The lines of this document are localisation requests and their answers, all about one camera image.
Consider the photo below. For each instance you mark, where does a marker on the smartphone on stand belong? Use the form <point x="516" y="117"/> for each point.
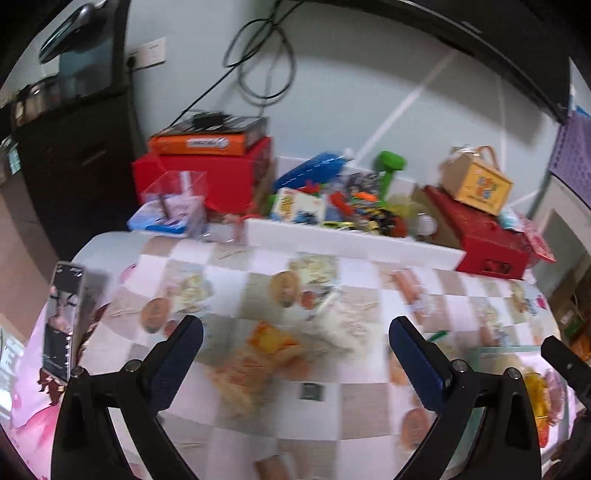
<point x="62" y="318"/>

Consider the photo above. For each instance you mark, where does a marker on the white yellow toy box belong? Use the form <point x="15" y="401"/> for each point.
<point x="295" y="205"/>

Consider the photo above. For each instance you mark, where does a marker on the black television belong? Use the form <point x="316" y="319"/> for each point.
<point x="508" y="50"/>

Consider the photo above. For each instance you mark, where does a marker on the white tray with teal rim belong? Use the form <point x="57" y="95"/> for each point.
<point x="498" y="364"/>

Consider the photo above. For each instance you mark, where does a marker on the dark flat box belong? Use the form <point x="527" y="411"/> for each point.
<point x="240" y="124"/>

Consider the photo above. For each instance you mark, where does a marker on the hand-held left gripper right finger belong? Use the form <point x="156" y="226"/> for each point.
<point x="420" y="369"/>

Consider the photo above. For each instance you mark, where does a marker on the red patterned paper packet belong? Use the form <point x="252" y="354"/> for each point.
<point x="538" y="240"/>

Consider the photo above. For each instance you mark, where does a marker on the black appliance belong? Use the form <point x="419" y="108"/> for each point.
<point x="78" y="60"/>

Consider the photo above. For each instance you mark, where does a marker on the clear plastic box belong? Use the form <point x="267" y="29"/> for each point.
<point x="173" y="194"/>

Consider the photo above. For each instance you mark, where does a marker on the black cabinet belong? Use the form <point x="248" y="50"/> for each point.
<point x="69" y="161"/>

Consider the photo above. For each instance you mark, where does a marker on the purple lattice panel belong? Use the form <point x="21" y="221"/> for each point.
<point x="575" y="157"/>

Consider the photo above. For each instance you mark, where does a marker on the orange yellow snack packet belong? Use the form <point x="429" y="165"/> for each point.
<point x="268" y="344"/>

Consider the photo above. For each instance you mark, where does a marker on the small dark square chip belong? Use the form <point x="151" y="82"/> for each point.
<point x="313" y="391"/>

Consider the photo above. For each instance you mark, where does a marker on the white foam box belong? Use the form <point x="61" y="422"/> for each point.
<point x="346" y="244"/>

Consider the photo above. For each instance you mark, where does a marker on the white wall socket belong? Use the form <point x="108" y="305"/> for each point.
<point x="150" y="53"/>

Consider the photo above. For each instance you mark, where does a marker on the green dumbbell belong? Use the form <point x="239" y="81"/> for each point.
<point x="390" y="166"/>

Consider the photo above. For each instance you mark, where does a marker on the blue plastic bag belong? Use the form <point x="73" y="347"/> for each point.
<point x="314" y="168"/>

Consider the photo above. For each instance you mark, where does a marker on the blue white box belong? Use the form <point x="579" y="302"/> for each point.
<point x="157" y="221"/>

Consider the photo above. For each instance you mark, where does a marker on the pile of colourful toys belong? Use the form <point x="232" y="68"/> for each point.
<point x="364" y="203"/>

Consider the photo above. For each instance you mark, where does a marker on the orange flat box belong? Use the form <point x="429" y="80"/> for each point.
<point x="198" y="143"/>

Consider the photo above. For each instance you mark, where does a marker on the light blue small packet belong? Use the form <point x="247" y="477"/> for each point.
<point x="508" y="219"/>

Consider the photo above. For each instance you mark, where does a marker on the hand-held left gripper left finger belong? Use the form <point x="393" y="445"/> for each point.
<point x="175" y="369"/>

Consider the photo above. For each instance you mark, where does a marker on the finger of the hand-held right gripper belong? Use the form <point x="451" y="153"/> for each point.
<point x="570" y="369"/>

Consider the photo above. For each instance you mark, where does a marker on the red cardboard box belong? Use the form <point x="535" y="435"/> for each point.
<point x="231" y="180"/>

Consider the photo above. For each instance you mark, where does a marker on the large red gift box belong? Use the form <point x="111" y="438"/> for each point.
<point x="489" y="240"/>

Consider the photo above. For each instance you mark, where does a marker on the checkered printed tablecloth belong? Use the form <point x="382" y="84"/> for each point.
<point x="258" y="286"/>

